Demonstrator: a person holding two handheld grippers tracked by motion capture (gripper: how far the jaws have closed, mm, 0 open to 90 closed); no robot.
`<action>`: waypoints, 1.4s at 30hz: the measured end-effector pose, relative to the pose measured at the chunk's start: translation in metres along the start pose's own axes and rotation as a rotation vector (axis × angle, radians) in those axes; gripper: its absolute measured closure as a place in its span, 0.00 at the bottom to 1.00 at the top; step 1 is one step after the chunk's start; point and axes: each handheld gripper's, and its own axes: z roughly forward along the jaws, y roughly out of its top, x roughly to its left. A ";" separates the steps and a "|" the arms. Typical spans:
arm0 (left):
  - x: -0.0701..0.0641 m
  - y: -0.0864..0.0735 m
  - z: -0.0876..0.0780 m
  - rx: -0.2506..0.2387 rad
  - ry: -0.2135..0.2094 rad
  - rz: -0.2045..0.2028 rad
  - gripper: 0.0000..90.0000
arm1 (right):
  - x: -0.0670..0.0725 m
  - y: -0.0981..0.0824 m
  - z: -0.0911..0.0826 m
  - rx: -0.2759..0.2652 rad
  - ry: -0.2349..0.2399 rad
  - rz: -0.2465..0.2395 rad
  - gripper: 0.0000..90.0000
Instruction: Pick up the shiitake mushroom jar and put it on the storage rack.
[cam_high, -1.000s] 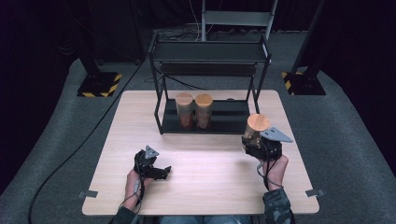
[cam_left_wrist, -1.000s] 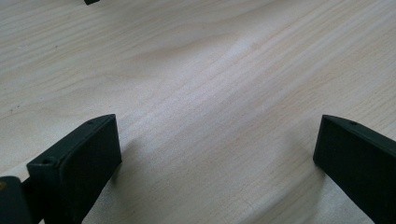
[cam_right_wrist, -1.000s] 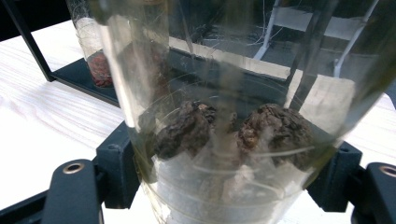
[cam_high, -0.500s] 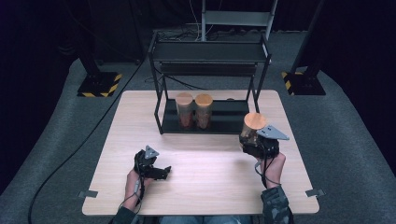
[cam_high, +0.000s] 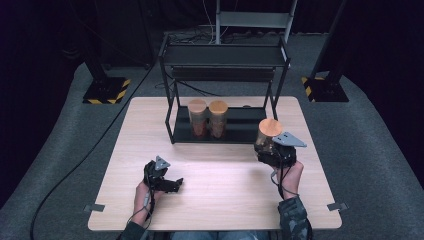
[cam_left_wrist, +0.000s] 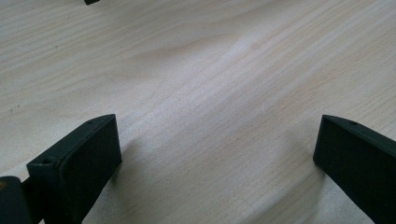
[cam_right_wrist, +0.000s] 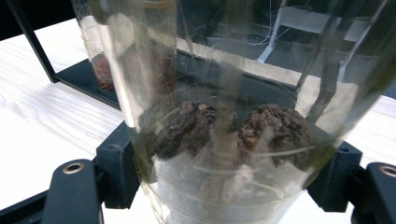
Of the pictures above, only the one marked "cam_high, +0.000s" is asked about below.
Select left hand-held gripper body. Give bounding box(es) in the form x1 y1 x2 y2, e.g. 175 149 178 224
143 155 172 192

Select person's legs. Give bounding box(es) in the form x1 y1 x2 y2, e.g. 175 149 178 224
169 230 271 240

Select clear jar of red berries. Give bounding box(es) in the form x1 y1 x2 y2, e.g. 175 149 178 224
187 98 208 139

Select grey metal stand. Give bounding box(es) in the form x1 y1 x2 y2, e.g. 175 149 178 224
214 0 299 45

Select long black floor cable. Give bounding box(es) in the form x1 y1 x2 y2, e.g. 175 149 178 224
29 49 168 240

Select grey table bracket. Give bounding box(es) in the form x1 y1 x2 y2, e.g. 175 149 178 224
327 201 349 212
83 203 106 213

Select clear jar of dried fruit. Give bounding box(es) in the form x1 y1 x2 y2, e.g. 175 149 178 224
254 118 284 158
208 99 230 139

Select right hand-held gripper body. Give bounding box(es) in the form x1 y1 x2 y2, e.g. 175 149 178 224
264 131 308 168

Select person's left hand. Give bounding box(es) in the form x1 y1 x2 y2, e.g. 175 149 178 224
133 181 165 216

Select person's right hand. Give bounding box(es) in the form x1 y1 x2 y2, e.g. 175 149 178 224
271 160 305 201

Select black stand with striped base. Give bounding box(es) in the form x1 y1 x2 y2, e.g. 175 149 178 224
301 0 350 103
79 33 132 105

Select black metal shelf rack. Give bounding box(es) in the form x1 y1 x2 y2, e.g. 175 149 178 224
159 34 292 145

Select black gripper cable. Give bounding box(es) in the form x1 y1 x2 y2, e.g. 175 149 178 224
270 159 301 201
126 186 156 232

